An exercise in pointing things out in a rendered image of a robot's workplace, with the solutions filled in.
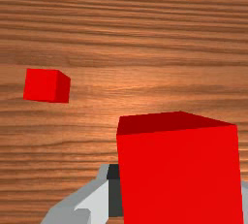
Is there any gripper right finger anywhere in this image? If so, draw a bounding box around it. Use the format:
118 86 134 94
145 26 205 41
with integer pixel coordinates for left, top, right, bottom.
240 180 248 224

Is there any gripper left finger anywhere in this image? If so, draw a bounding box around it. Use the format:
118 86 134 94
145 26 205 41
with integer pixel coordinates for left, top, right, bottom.
40 163 125 224

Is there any red cube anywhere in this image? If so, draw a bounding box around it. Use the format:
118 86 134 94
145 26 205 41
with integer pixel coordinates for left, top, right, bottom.
22 68 72 104
115 111 245 224

